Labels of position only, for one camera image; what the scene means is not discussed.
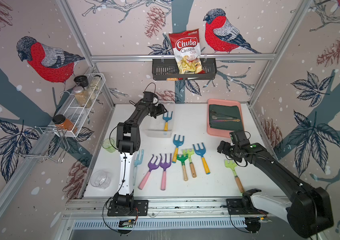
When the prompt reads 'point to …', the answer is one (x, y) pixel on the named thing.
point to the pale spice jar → (94, 82)
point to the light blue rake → (136, 163)
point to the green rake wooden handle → (182, 159)
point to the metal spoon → (214, 112)
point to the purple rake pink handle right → (164, 165)
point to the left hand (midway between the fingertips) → (167, 108)
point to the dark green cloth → (225, 117)
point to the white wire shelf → (77, 114)
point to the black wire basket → (166, 69)
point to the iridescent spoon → (237, 120)
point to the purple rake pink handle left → (151, 166)
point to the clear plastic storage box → (156, 128)
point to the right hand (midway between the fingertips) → (222, 149)
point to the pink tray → (220, 132)
